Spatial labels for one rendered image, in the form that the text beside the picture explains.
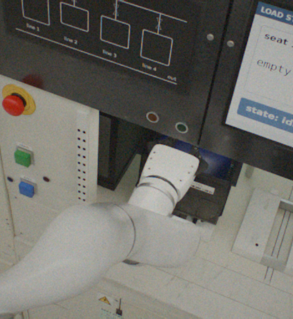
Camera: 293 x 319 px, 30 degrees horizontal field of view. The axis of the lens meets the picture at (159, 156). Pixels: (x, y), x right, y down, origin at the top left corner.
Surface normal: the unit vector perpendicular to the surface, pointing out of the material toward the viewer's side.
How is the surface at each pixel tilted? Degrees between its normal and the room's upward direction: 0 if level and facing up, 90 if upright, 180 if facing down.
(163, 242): 56
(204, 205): 94
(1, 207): 90
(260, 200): 0
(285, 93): 90
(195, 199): 94
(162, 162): 3
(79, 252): 36
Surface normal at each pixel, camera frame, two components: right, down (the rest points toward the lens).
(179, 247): 0.64, 0.22
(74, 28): -0.37, 0.66
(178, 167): 0.19, -0.65
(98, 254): 0.77, 0.00
